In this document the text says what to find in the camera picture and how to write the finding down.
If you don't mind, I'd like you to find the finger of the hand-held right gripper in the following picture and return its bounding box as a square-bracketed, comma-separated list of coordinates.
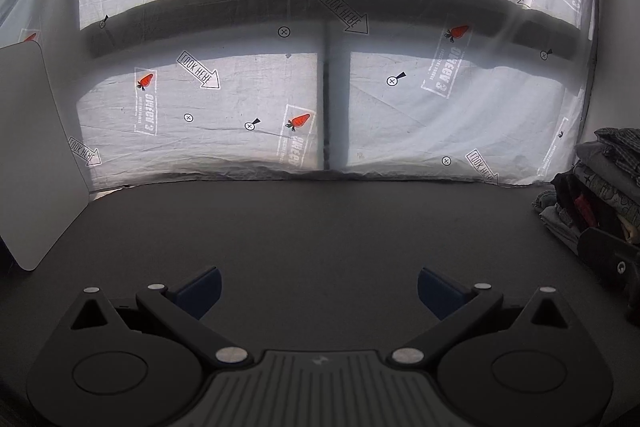
[575, 227, 640, 294]

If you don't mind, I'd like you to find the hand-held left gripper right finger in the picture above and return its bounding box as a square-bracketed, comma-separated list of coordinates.
[387, 266, 576, 370]

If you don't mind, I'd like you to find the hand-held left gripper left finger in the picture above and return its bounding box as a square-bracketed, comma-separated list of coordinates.
[65, 266, 253, 370]

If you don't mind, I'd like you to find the blue plaid shirt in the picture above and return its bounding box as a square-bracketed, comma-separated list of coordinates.
[594, 127, 640, 181]

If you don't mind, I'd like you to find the stack of folded clothes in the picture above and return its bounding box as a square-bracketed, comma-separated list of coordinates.
[550, 173, 628, 235]

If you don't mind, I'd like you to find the cream folded garment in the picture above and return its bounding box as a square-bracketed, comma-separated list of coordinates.
[617, 213, 640, 245]

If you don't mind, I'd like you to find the red folded garment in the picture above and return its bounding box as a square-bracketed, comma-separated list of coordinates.
[574, 194, 601, 230]

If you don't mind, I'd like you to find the light blue-grey folded garment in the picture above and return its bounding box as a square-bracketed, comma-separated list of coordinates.
[531, 189, 585, 254]

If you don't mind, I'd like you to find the cartoon print folded garment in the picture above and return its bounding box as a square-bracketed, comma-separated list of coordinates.
[571, 161, 640, 219]

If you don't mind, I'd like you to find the grey folded garment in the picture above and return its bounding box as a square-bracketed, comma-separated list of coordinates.
[575, 142, 640, 194]

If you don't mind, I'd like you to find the white board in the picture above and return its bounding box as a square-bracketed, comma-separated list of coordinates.
[0, 42, 92, 272]

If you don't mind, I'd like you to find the white printed sheet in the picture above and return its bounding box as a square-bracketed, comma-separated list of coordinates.
[0, 0, 599, 196]

